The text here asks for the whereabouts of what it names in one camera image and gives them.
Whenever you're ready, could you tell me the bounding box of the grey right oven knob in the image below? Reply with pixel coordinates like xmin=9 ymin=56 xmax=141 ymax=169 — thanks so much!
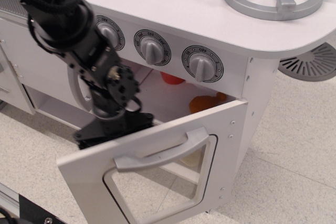
xmin=182 ymin=46 xmax=224 ymax=83

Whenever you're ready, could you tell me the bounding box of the grey oven knob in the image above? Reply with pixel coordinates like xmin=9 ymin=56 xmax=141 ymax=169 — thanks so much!
xmin=96 ymin=15 xmax=125 ymax=51
xmin=134 ymin=29 xmax=171 ymax=66
xmin=182 ymin=46 xmax=224 ymax=83

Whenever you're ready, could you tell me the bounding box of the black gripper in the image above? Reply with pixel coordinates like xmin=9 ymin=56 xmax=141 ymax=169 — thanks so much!
xmin=73 ymin=111 xmax=153 ymax=150

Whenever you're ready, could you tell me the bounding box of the grey middle oven knob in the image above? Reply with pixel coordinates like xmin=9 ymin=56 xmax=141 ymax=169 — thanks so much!
xmin=134 ymin=29 xmax=171 ymax=66

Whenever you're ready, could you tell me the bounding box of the white cupboard door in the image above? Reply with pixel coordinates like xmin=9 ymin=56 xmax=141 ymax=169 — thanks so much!
xmin=0 ymin=19 xmax=111 ymax=121

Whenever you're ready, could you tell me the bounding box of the aluminium rail on floor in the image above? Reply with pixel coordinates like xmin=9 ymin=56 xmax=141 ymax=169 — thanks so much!
xmin=0 ymin=183 xmax=20 ymax=217

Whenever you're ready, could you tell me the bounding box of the red toy cup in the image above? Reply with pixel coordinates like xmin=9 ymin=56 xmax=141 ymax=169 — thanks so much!
xmin=160 ymin=72 xmax=185 ymax=85

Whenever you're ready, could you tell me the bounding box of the grey cupboard door handle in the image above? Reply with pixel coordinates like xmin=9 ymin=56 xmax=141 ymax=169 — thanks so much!
xmin=67 ymin=66 xmax=92 ymax=112

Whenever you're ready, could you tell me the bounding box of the white oven door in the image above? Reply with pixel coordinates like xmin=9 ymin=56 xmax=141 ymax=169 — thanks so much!
xmin=57 ymin=100 xmax=249 ymax=223

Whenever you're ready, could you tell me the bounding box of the grey floor drain grate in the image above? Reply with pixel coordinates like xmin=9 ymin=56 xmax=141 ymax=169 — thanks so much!
xmin=278 ymin=42 xmax=335 ymax=82

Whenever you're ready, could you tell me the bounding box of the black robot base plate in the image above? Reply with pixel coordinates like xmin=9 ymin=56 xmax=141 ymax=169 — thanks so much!
xmin=19 ymin=195 xmax=65 ymax=224

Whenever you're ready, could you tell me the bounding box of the grey left oven knob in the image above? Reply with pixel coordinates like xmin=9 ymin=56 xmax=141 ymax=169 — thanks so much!
xmin=96 ymin=15 xmax=125 ymax=51

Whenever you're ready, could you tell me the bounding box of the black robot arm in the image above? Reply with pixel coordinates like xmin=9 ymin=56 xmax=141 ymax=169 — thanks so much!
xmin=20 ymin=0 xmax=153 ymax=149

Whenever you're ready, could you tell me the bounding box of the grey oven door handle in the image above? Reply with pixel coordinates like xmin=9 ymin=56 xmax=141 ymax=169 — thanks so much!
xmin=113 ymin=127 xmax=209 ymax=172

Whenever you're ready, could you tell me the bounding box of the white toy kitchen cabinet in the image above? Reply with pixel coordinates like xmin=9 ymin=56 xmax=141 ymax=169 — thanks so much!
xmin=0 ymin=0 xmax=336 ymax=204

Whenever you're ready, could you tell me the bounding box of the black cable on base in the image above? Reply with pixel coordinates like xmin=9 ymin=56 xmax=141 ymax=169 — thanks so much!
xmin=0 ymin=208 xmax=19 ymax=224

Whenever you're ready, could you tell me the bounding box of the orange toy chicken drumstick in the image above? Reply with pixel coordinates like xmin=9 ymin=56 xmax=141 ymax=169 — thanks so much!
xmin=189 ymin=92 xmax=227 ymax=114

